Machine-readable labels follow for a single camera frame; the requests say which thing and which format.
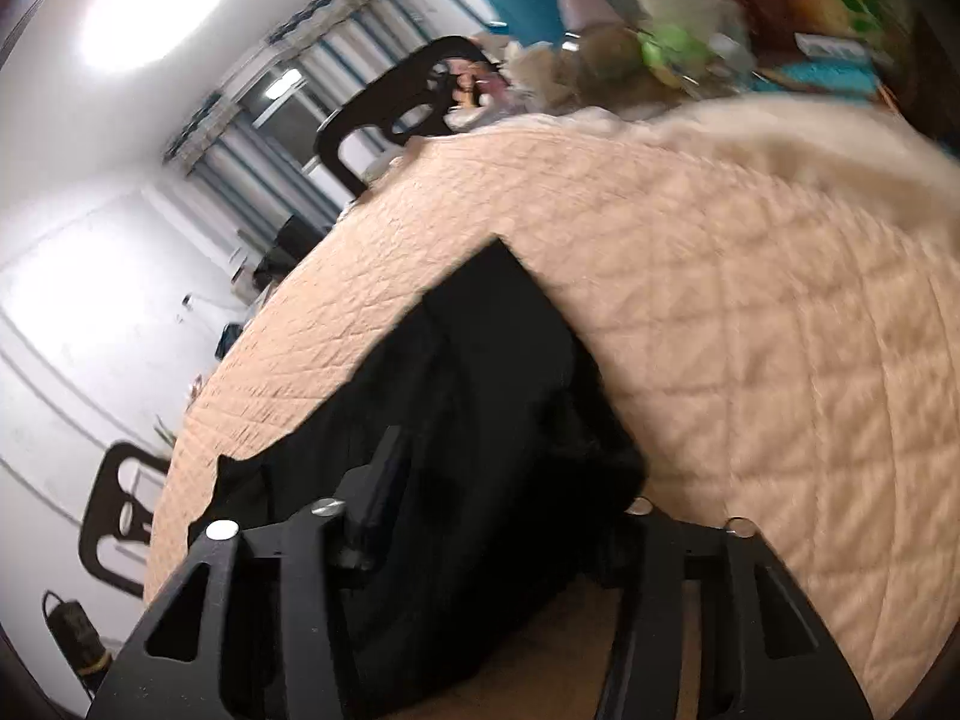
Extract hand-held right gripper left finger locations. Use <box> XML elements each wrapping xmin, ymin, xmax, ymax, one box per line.
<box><xmin>86</xmin><ymin>426</ymin><xmax>406</xmax><ymax>720</ymax></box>

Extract dark wooden chair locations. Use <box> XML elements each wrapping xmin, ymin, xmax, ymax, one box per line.
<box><xmin>315</xmin><ymin>36</ymin><xmax>500</xmax><ymax>200</ymax></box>
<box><xmin>81</xmin><ymin>441</ymin><xmax>172</xmax><ymax>601</ymax></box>

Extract window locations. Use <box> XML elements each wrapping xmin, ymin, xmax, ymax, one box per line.
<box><xmin>240</xmin><ymin>64</ymin><xmax>335</xmax><ymax>166</ymax></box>

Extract brown glass jar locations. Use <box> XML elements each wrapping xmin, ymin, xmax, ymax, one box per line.
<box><xmin>581</xmin><ymin>24</ymin><xmax>646</xmax><ymax>83</ymax></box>

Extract peach quilted blanket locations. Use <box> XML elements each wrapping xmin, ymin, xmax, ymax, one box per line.
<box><xmin>142</xmin><ymin>94</ymin><xmax>960</xmax><ymax>720</ymax></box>

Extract white box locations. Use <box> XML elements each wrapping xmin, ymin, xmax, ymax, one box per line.
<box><xmin>626</xmin><ymin>0</ymin><xmax>743</xmax><ymax>38</ymax></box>

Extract green plastic bottle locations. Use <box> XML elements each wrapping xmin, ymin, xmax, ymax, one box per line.
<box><xmin>637</xmin><ymin>22</ymin><xmax>713</xmax><ymax>80</ymax></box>

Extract striped curtain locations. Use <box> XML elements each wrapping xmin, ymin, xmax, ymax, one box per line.
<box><xmin>266</xmin><ymin>0</ymin><xmax>421</xmax><ymax>91</ymax></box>
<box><xmin>165</xmin><ymin>90</ymin><xmax>338</xmax><ymax>233</ymax></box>

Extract black pants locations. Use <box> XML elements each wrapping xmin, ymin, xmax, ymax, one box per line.
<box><xmin>187</xmin><ymin>236</ymin><xmax>650</xmax><ymax>717</ymax></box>

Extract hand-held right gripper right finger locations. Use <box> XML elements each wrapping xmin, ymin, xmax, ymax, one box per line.
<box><xmin>596</xmin><ymin>496</ymin><xmax>875</xmax><ymax>720</ymax></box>

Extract ceiling lamp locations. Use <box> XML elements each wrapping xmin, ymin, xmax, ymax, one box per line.
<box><xmin>79</xmin><ymin>0</ymin><xmax>241</xmax><ymax>76</ymax></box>

